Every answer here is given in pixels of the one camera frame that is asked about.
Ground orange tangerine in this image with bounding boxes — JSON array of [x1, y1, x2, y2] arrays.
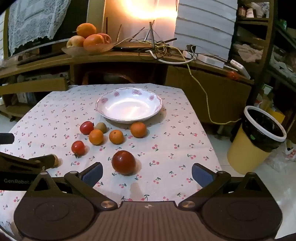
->
[[89, 129, 104, 145], [109, 130, 125, 145], [130, 122, 147, 138]]

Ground yellow cable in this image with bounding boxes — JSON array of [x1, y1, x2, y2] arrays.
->
[[114, 38, 241, 126]]

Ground pale apple on tray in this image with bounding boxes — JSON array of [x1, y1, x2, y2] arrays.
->
[[66, 35, 85, 48]]

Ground white router box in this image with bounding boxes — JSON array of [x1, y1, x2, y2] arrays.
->
[[230, 59, 251, 79]]

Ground front orange on tray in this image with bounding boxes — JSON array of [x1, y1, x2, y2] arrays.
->
[[83, 34, 105, 51]]

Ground small red tomato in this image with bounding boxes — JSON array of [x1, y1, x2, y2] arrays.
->
[[80, 121, 94, 135], [71, 141, 85, 158]]

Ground white power strip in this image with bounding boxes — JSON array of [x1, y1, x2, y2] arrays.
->
[[182, 50, 224, 69]]

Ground black television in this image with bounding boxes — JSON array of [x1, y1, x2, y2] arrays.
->
[[1, 1, 88, 67]]

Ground orange on tray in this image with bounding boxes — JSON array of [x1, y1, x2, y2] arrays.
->
[[83, 34, 105, 51], [76, 23, 97, 39]]

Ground large dark red tomato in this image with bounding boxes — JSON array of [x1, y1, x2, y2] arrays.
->
[[111, 150, 136, 175]]

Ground wooden tv cabinet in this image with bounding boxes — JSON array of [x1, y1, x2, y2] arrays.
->
[[1, 46, 253, 123]]

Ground top orange on tray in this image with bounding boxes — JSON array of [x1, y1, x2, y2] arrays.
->
[[76, 23, 97, 39]]

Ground yellow trash bin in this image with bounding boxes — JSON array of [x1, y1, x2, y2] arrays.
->
[[227, 105, 287, 174]]

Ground woven fruit tray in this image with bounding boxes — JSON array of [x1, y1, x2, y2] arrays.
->
[[61, 43, 115, 57]]

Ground small red object on cabinet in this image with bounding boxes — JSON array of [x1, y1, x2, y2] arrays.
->
[[227, 71, 239, 80]]

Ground white lace cloth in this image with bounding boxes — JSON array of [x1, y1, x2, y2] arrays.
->
[[8, 0, 71, 54]]

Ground small red tomato back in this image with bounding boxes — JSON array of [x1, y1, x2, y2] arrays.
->
[[80, 121, 94, 135]]

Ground black router with antennas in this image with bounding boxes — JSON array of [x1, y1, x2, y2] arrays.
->
[[113, 21, 177, 52]]

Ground white cable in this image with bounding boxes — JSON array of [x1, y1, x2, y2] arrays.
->
[[146, 49, 197, 65]]

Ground white floral porcelain bowl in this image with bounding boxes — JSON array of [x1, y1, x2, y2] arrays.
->
[[95, 87, 163, 123]]

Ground red apple on tray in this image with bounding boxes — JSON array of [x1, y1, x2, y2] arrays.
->
[[99, 33, 112, 44]]

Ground dark wooden shelf unit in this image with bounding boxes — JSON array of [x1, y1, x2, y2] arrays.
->
[[229, 1, 295, 141]]

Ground cherry print tablecloth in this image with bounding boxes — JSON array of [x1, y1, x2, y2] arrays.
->
[[1, 84, 220, 240]]

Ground brown kiwi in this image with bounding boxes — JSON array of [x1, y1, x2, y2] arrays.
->
[[94, 122, 108, 133], [53, 155, 59, 168]]

